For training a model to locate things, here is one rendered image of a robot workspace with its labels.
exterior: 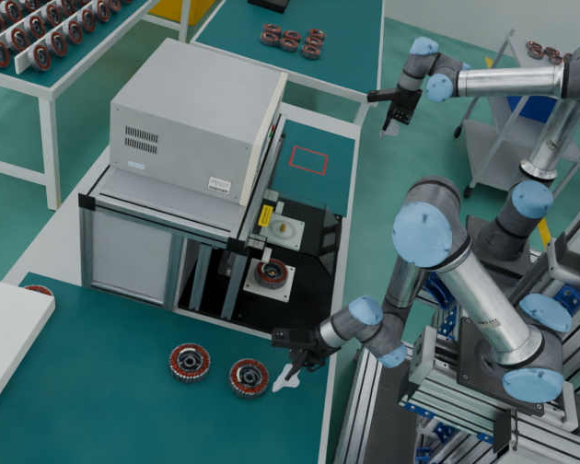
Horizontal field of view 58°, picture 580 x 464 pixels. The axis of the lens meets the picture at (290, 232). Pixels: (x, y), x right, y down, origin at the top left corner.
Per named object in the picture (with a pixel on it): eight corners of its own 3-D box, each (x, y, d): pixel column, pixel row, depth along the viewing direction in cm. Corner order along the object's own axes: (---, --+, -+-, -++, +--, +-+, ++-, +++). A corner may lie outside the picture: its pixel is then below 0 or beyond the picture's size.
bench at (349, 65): (355, 78, 484) (385, -4, 434) (339, 200, 345) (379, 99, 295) (240, 43, 478) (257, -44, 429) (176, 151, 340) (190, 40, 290)
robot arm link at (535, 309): (545, 333, 135) (576, 301, 126) (543, 374, 125) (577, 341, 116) (500, 312, 137) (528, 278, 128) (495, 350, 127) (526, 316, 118)
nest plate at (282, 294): (294, 270, 181) (295, 267, 180) (287, 302, 170) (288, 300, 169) (252, 258, 180) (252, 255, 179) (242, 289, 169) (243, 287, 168)
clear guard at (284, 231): (338, 223, 167) (343, 209, 163) (330, 276, 149) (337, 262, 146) (238, 193, 166) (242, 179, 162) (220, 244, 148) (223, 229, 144)
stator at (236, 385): (266, 365, 153) (269, 358, 151) (267, 401, 145) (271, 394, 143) (227, 363, 151) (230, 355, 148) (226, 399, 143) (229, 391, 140)
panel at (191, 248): (229, 180, 208) (243, 115, 188) (177, 306, 158) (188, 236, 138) (226, 179, 208) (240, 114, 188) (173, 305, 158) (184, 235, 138)
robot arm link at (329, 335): (332, 334, 128) (328, 307, 134) (319, 342, 130) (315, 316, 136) (353, 345, 132) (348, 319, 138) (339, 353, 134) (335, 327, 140)
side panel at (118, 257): (174, 305, 161) (186, 229, 140) (171, 312, 159) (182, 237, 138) (86, 279, 160) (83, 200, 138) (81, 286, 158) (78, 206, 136)
